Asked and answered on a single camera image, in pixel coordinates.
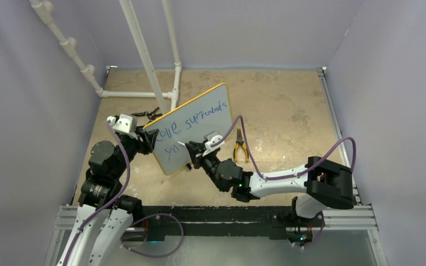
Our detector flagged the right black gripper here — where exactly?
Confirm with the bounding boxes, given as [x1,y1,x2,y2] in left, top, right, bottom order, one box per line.
[187,141,226,192]

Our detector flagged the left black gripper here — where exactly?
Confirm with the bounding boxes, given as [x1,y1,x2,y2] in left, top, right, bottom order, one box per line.
[113,125,158,178]

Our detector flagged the yellow framed whiteboard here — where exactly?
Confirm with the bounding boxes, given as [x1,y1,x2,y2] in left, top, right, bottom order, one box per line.
[144,83,233,176]

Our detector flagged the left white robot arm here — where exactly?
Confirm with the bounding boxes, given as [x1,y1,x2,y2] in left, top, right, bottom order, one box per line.
[57,126,159,265]

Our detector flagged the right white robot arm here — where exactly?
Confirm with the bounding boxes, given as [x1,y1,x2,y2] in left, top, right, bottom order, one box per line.
[184,141,354,226]

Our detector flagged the black grey wire stripper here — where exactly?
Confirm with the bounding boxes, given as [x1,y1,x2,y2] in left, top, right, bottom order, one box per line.
[131,107,163,121]

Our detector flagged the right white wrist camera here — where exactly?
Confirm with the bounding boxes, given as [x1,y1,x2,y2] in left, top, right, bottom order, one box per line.
[202,131,225,156]

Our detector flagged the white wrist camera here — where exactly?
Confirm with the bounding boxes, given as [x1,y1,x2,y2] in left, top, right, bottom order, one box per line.
[202,131,225,156]
[106,114,139,140]

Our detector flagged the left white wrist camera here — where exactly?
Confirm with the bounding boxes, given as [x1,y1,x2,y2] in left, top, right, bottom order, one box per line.
[106,114,139,140]

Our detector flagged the yellow handled pliers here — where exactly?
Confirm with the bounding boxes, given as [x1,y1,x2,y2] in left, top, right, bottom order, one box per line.
[233,129,250,163]

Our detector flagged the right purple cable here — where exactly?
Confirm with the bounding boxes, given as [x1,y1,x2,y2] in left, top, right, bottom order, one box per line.
[211,115,357,181]

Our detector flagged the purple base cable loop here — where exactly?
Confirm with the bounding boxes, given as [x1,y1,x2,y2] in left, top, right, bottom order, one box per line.
[119,214,184,258]

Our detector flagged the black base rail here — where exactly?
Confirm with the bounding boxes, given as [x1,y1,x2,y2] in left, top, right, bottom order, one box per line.
[143,206,298,241]

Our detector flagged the white pvc pipe frame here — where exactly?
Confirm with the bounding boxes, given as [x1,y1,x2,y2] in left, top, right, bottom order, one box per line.
[30,1,182,114]

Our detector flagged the aluminium frame rail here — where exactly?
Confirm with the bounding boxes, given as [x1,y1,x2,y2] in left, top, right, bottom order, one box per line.
[316,67,388,266]

